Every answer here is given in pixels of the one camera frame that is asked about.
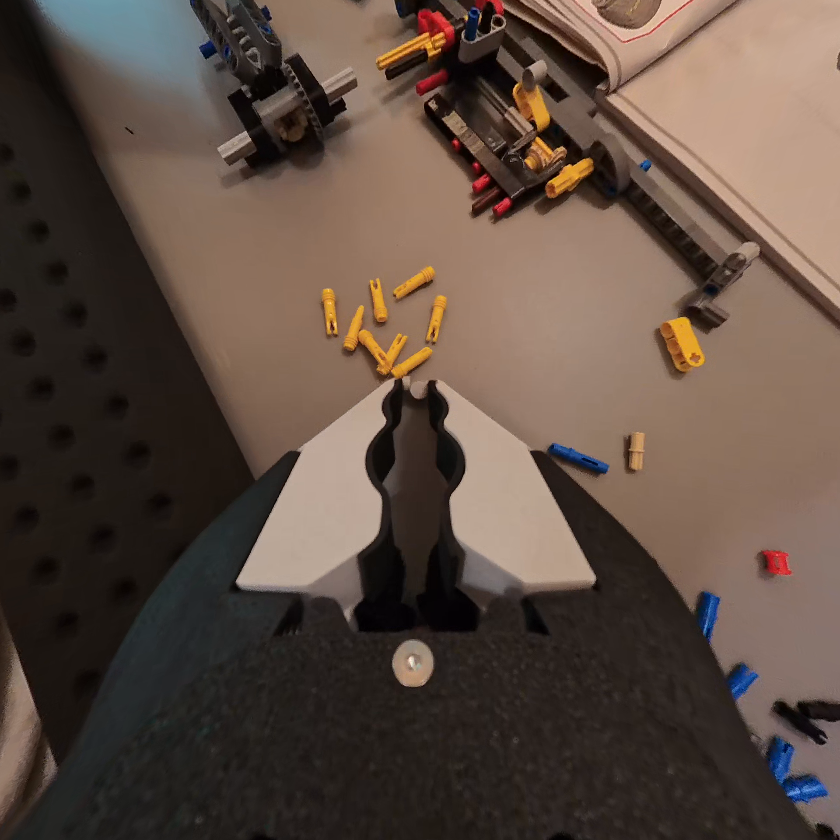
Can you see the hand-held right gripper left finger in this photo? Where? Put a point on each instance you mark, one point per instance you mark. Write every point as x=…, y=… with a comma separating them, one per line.
x=315, y=525

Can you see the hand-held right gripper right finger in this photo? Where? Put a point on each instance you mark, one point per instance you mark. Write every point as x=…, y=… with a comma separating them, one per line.
x=518, y=525

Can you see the light grey round lego bush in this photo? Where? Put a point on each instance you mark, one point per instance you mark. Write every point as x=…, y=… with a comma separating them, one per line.
x=417, y=388

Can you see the group of yellow lego pins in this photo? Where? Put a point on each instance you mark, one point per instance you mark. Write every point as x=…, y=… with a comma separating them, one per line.
x=379, y=302

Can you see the heap of small lego pieces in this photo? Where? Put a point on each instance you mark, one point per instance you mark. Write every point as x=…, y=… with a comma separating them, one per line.
x=781, y=754

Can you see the grey lego gear assembly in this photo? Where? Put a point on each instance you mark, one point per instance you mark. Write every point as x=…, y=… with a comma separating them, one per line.
x=282, y=105

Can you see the lego instruction booklet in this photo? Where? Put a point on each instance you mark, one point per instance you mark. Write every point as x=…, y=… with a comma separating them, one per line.
x=754, y=131

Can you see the dark grey lego elbow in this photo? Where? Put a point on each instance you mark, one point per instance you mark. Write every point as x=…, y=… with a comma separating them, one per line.
x=707, y=310

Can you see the blue lego pin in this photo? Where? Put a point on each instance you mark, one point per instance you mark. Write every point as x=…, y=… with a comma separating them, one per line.
x=577, y=458

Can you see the tan lego pin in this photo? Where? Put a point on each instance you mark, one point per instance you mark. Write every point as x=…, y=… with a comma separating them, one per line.
x=636, y=451

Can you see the yellow lego connector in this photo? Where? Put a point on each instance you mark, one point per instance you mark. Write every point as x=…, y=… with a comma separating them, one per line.
x=682, y=344

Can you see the long lego chassis assembly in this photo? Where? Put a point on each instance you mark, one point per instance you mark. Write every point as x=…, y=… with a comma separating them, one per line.
x=512, y=131

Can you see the black perforated foam pad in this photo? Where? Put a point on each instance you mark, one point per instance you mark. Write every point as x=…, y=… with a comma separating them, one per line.
x=98, y=394

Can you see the person's white shirt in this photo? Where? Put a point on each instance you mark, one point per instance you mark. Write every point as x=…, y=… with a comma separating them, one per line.
x=23, y=722

